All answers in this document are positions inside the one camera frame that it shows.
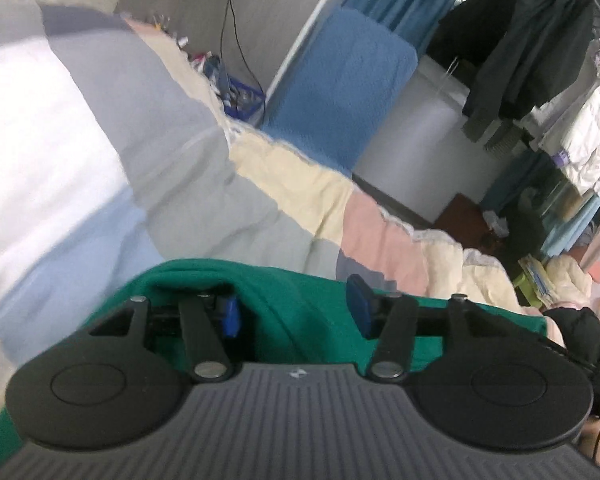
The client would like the dark grey hanging jacket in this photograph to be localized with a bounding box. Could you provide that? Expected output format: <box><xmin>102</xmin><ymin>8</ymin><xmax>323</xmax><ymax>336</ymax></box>
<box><xmin>462</xmin><ymin>0</ymin><xmax>596</xmax><ymax>156</ymax></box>

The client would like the brown wooden box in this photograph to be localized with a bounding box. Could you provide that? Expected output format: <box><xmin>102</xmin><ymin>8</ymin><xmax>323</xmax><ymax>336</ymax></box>
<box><xmin>432</xmin><ymin>192</ymin><xmax>511</xmax><ymax>256</ymax></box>

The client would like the green sweatshirt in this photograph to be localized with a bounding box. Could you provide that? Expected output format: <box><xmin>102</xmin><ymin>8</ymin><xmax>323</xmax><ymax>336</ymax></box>
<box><xmin>0</xmin><ymin>258</ymin><xmax>548</xmax><ymax>478</ymax></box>

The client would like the white hanging jacket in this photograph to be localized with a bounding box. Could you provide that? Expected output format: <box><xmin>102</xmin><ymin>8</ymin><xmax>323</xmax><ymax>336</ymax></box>
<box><xmin>537</xmin><ymin>35</ymin><xmax>600</xmax><ymax>196</ymax></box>

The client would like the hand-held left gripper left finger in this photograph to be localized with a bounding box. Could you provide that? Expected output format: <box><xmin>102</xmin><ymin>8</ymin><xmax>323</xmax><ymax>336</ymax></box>
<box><xmin>87</xmin><ymin>291</ymin><xmax>242</xmax><ymax>382</ymax></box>

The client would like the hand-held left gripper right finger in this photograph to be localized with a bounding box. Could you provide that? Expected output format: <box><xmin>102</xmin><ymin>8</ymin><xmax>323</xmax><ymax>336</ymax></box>
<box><xmin>346</xmin><ymin>274</ymin><xmax>506</xmax><ymax>382</ymax></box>

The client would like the green plastic stool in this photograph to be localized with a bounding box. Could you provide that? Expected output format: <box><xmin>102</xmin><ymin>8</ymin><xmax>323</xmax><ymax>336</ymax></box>
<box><xmin>512</xmin><ymin>255</ymin><xmax>551</xmax><ymax>306</ymax></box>

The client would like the blue fleece towel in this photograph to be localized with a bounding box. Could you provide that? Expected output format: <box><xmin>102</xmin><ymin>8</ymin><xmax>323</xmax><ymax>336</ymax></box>
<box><xmin>261</xmin><ymin>7</ymin><xmax>419</xmax><ymax>178</ymax></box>

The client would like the white metal pole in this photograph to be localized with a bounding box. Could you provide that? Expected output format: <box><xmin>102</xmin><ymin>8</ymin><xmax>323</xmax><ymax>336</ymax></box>
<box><xmin>262</xmin><ymin>0</ymin><xmax>361</xmax><ymax>123</ymax></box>

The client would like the black hanging jacket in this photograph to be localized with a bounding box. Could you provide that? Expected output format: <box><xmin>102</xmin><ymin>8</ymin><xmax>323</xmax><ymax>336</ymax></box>
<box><xmin>427</xmin><ymin>0</ymin><xmax>526</xmax><ymax>68</ymax></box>

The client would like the pastel patchwork quilt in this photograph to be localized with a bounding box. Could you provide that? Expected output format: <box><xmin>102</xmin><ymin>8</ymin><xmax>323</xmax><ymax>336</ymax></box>
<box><xmin>0</xmin><ymin>0</ymin><xmax>546</xmax><ymax>431</ymax></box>

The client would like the white storage box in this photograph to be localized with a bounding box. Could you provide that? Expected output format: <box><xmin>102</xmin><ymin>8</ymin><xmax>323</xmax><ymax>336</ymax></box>
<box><xmin>352</xmin><ymin>55</ymin><xmax>511</xmax><ymax>223</ymax></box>

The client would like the blue plastic crate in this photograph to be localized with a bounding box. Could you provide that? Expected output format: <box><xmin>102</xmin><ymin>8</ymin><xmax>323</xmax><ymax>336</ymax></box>
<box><xmin>207</xmin><ymin>55</ymin><xmax>267</xmax><ymax>123</ymax></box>

